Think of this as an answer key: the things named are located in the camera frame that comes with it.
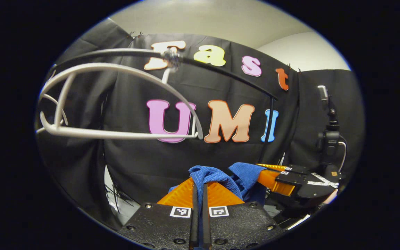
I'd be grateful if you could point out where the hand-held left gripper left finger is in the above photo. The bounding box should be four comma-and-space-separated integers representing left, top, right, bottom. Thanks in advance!
117, 177, 199, 250

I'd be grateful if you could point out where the white cable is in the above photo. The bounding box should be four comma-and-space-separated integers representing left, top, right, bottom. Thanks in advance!
338, 141, 347, 172

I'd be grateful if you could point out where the blue corduroy jacket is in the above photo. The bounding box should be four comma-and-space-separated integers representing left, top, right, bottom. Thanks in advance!
168, 162, 268, 209

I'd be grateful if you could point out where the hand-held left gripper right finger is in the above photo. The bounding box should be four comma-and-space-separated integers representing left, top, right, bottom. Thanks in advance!
202, 181, 285, 250

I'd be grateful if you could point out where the black clothes rack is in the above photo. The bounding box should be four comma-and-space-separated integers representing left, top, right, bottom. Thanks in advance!
45, 48, 279, 164

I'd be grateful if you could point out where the tangle of black cables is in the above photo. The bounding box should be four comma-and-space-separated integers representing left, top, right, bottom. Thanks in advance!
105, 183, 135, 213

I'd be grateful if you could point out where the white hanger with taped hook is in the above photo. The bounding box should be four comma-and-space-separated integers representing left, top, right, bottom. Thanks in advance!
35, 49, 205, 140

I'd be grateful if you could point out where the white plastic hanger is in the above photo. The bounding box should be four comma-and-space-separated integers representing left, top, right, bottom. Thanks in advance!
35, 64, 69, 135

